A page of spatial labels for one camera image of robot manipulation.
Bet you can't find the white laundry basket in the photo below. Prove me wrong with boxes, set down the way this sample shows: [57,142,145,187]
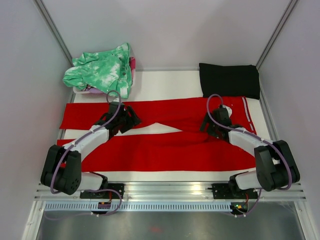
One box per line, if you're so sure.
[72,70,136,94]

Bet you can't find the pink garment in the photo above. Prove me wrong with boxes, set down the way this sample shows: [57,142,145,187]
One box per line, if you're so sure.
[129,56,136,73]

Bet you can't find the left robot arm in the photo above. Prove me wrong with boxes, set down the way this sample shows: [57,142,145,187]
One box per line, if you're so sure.
[40,102,142,199]

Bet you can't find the right frame post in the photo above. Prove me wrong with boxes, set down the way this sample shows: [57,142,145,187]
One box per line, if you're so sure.
[256,0,299,71]

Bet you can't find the frame post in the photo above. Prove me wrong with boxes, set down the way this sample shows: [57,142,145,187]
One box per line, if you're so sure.
[256,0,299,71]
[33,0,73,65]

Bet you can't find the lilac garment in basket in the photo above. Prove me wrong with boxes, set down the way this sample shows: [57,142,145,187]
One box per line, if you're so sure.
[85,87,105,95]

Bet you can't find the slotted cable duct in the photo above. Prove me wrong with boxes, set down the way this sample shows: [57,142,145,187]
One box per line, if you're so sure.
[44,201,232,212]

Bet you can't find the left frame post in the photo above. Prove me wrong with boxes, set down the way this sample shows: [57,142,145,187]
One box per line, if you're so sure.
[33,0,73,65]

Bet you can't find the green tie-dye garment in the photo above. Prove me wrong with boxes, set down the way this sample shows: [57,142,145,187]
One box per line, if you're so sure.
[62,43,133,99]

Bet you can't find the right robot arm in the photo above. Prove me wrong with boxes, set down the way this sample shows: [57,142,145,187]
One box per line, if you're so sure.
[200,105,301,198]

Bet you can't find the folded black trousers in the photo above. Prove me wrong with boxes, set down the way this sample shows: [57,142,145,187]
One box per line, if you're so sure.
[199,63,261,100]

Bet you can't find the red trousers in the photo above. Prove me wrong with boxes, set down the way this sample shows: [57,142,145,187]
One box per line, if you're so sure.
[56,96,258,174]

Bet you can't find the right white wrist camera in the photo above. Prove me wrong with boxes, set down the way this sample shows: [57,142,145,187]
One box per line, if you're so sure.
[222,105,233,117]

